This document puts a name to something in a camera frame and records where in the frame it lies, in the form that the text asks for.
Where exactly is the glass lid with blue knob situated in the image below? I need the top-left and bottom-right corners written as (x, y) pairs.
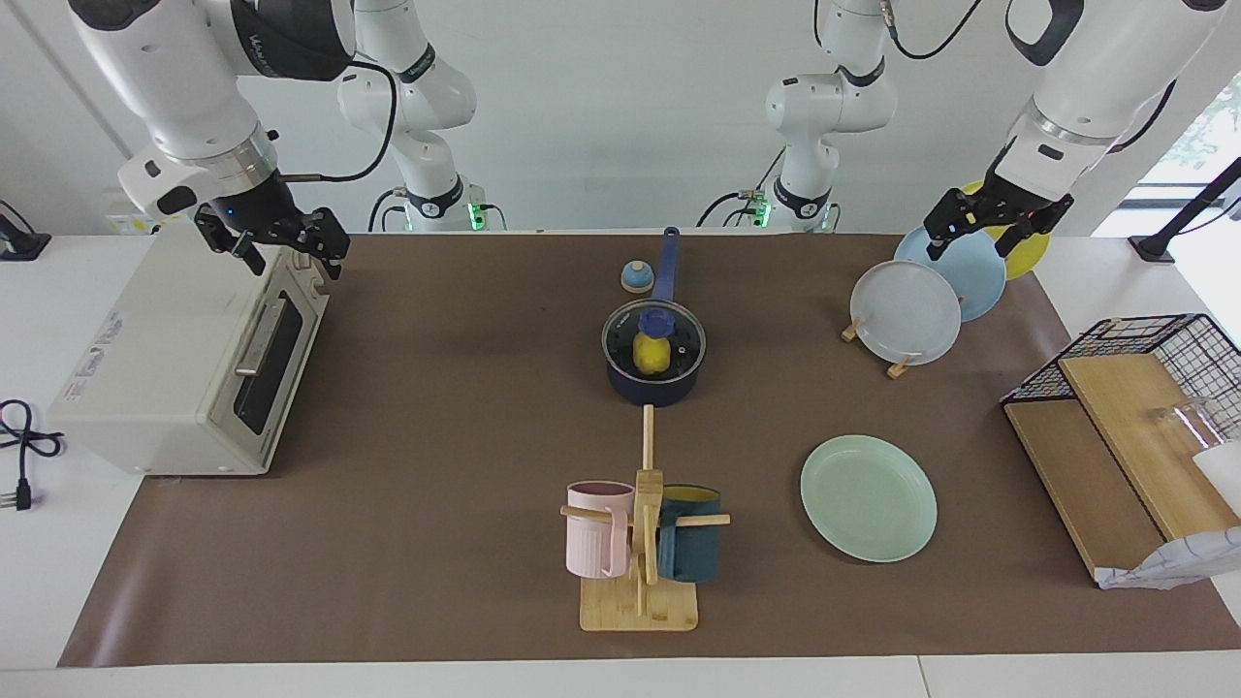
top-left (601, 299), bottom-right (707, 381)

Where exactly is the yellow plate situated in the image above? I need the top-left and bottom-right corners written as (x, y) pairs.
top-left (960, 180), bottom-right (1051, 281)

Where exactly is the light blue plate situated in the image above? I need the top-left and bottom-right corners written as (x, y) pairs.
top-left (894, 225), bottom-right (1007, 323)

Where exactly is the pale grey plate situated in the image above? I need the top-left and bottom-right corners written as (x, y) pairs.
top-left (850, 260), bottom-right (963, 366)

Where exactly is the wooden plate rack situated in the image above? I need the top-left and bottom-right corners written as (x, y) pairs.
top-left (841, 315), bottom-right (922, 379)

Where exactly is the mint green plate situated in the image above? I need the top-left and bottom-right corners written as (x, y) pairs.
top-left (800, 434), bottom-right (939, 563)

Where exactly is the cream toaster oven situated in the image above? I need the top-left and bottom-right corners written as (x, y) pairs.
top-left (47, 225), bottom-right (331, 476)

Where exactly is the black clamp stand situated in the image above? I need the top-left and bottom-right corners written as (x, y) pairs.
top-left (1128, 158), bottom-right (1241, 263)

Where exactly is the large light wooden board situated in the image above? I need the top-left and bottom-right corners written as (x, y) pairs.
top-left (1057, 353), bottom-right (1241, 542)

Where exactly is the brown table mat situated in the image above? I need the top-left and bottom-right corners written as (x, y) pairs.
top-left (58, 233), bottom-right (1241, 668)

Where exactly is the clear glass cup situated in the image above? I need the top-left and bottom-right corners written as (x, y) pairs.
top-left (1154, 397), bottom-right (1232, 457)

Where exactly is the darker wooden board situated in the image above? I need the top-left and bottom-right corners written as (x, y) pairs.
top-left (1004, 399), bottom-right (1169, 583)

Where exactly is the white cup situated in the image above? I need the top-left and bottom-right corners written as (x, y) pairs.
top-left (1193, 441), bottom-right (1241, 515)

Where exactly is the dark blue saucepan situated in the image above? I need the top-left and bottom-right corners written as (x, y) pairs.
top-left (601, 227), bottom-right (707, 406)

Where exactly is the pink ribbed mug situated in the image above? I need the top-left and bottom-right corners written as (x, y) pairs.
top-left (566, 481), bottom-right (636, 580)

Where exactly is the dark teal mug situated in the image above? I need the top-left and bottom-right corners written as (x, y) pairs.
top-left (657, 485), bottom-right (723, 584)

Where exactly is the wooden mug stand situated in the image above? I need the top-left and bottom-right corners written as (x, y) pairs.
top-left (560, 404), bottom-right (731, 633)

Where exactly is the black right base cable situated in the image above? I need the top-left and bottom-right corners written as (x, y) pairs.
top-left (368, 187), bottom-right (408, 234)

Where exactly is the black base cable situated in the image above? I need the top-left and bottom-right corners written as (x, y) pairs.
top-left (698, 145), bottom-right (786, 229)
top-left (368, 187), bottom-right (408, 234)

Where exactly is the white wall socket box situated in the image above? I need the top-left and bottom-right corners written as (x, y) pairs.
top-left (105, 189), bottom-right (166, 235)

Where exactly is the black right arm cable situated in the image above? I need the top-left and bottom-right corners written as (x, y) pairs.
top-left (276, 60), bottom-right (400, 185)

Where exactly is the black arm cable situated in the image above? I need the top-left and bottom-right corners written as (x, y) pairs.
top-left (276, 60), bottom-right (400, 185)
top-left (880, 0), bottom-right (985, 61)

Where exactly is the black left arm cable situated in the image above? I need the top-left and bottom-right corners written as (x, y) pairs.
top-left (880, 0), bottom-right (985, 61)

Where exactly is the black wire basket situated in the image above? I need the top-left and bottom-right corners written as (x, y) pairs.
top-left (1001, 313), bottom-right (1241, 447)

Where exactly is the black left base cable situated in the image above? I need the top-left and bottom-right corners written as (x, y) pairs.
top-left (698, 145), bottom-right (786, 229)

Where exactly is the black desk mount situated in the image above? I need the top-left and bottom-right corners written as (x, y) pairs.
top-left (0, 201), bottom-right (51, 261)

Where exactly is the black power cable with plug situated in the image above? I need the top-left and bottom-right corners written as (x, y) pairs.
top-left (0, 399), bottom-right (67, 512)

